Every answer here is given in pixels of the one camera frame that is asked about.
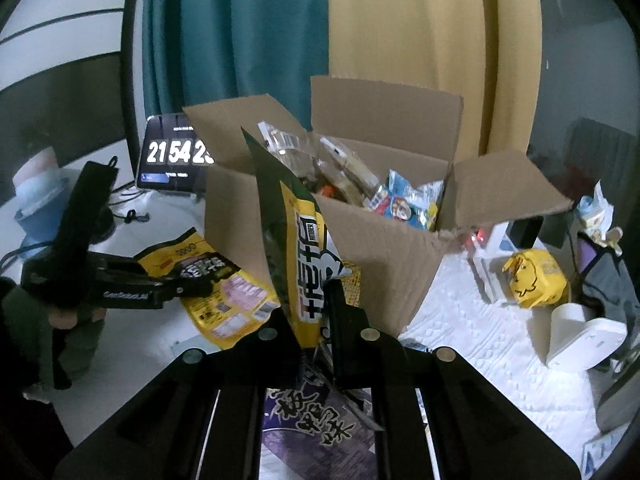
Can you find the grey cloth bag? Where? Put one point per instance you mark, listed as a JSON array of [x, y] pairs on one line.
[[606, 286]]

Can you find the yellow black snack bag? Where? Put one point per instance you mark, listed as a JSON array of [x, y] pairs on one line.
[[238, 304], [303, 262]]

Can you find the blue white snack packets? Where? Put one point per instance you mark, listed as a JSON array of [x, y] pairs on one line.
[[397, 199]]

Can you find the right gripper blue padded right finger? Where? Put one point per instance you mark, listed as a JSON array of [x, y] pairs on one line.
[[362, 356]]

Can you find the tablet showing clock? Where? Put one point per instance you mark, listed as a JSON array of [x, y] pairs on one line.
[[173, 157]]

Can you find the brown cardboard box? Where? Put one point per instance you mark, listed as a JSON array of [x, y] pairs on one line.
[[411, 130]]

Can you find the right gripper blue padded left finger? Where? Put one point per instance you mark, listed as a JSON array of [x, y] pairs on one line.
[[275, 340]]

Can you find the purple snack bag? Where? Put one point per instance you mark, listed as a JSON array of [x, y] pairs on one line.
[[316, 432]]

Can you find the tissue pack on bag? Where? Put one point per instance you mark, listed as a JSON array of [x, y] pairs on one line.
[[595, 215]]

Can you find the white charger with red light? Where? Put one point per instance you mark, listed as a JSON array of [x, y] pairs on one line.
[[489, 248]]

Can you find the teal curtain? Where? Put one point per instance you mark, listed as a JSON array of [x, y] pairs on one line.
[[199, 51]]

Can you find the stack of pastel bowls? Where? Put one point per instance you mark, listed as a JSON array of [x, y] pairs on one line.
[[42, 189]]

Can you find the yellow curtain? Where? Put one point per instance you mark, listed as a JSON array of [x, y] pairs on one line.
[[486, 51]]

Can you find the clear bag of pale snacks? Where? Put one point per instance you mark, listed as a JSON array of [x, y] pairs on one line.
[[300, 154]]

